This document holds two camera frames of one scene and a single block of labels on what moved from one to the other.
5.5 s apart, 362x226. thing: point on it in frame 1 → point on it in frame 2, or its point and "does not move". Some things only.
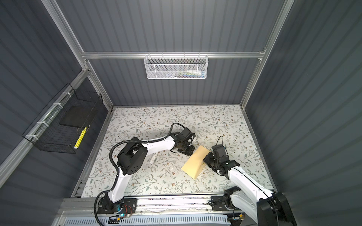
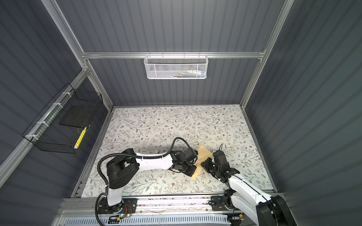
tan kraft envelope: x=193 y=165 does not move
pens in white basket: x=191 y=73 does not move
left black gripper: x=191 y=151 → x=193 y=168
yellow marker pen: x=81 y=136 does not move
